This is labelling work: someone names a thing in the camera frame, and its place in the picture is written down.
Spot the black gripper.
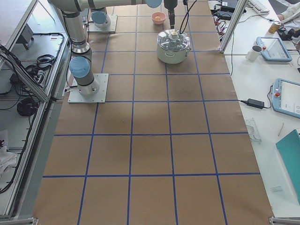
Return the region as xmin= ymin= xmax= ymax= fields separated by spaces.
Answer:
xmin=164 ymin=0 xmax=177 ymax=29

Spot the glass pot lid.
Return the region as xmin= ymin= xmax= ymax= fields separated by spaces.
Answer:
xmin=157 ymin=29 xmax=190 ymax=52

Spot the person forearm white sleeve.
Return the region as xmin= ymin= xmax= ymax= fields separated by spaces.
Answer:
xmin=278 ymin=2 xmax=300 ymax=23

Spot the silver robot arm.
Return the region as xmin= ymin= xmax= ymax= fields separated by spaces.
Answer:
xmin=51 ymin=0 xmax=178 ymax=95
xmin=91 ymin=7 xmax=111 ymax=28

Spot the pale green cooking pot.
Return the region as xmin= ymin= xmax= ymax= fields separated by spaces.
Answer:
xmin=157 ymin=43 xmax=191 ymax=64

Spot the pink bowl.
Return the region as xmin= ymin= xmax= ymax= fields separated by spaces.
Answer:
xmin=151 ymin=12 xmax=166 ymax=25

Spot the black electronics box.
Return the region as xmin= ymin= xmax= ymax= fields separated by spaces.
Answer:
xmin=220 ymin=0 xmax=238 ymax=13

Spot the white keyboard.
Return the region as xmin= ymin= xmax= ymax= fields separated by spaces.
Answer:
xmin=247 ymin=0 xmax=270 ymax=15

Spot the white mug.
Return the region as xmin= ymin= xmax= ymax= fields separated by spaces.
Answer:
xmin=246 ymin=45 xmax=262 ymax=61

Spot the yellow drink can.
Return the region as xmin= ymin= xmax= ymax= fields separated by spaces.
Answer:
xmin=268 ymin=21 xmax=282 ymax=34

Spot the far teach pendant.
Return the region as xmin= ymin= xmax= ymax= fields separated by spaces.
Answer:
xmin=256 ymin=37 xmax=292 ymax=62

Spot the teach pendant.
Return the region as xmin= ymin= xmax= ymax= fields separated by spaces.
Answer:
xmin=271 ymin=78 xmax=300 ymax=118
xmin=256 ymin=37 xmax=292 ymax=62

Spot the black power adapter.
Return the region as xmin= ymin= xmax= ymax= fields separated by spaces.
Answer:
xmin=239 ymin=98 xmax=270 ymax=109

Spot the near teach pendant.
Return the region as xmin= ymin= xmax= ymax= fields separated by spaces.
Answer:
xmin=271 ymin=78 xmax=300 ymax=118

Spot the clear plastic holder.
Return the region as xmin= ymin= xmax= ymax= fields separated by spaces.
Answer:
xmin=245 ymin=119 xmax=262 ymax=143

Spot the grey box on shelf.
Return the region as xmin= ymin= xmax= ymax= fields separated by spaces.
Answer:
xmin=16 ymin=24 xmax=34 ymax=50

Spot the teal folder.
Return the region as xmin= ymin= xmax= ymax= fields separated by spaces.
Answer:
xmin=276 ymin=129 xmax=300 ymax=202

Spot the small white label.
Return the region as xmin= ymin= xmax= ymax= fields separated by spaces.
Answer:
xmin=270 ymin=185 xmax=283 ymax=192

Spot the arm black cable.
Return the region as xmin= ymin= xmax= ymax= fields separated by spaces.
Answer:
xmin=180 ymin=0 xmax=198 ymax=34

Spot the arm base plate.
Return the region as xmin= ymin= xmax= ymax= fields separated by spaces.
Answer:
xmin=68 ymin=74 xmax=109 ymax=104
xmin=87 ymin=15 xmax=118 ymax=33

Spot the aluminium frame post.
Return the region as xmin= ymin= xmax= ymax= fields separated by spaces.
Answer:
xmin=219 ymin=0 xmax=248 ymax=53

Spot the coiled black cable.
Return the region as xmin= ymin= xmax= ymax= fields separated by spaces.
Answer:
xmin=16 ymin=97 xmax=39 ymax=118

